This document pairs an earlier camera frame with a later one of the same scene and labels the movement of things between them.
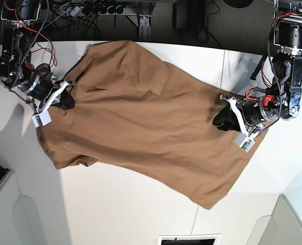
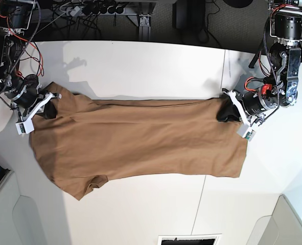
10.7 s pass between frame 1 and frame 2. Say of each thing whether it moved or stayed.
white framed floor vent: stayed
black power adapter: stayed
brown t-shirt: moved
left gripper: moved
